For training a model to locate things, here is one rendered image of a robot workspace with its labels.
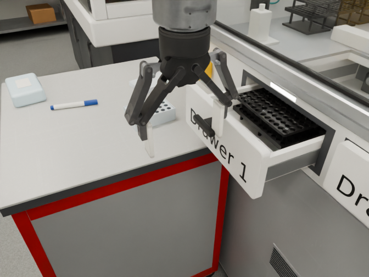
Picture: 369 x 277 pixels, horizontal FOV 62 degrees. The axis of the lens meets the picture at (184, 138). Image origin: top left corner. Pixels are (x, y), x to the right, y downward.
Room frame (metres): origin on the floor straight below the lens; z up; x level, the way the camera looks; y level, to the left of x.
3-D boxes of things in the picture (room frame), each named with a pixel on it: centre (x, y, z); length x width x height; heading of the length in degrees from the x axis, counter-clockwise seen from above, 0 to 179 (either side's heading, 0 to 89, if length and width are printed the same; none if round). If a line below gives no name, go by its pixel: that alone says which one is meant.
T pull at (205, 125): (0.50, -0.05, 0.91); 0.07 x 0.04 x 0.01; 25
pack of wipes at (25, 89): (0.89, 0.51, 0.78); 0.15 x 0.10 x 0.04; 32
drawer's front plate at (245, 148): (0.52, -0.07, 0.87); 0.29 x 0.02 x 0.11; 25
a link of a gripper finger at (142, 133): (0.41, 0.08, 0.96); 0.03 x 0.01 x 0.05; 115
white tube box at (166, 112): (0.75, 0.10, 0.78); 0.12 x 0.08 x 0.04; 121
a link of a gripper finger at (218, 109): (0.48, -0.06, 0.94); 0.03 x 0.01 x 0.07; 25
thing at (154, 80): (0.96, 0.11, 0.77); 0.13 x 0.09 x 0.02; 128
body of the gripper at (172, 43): (0.45, 0.00, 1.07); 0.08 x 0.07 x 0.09; 115
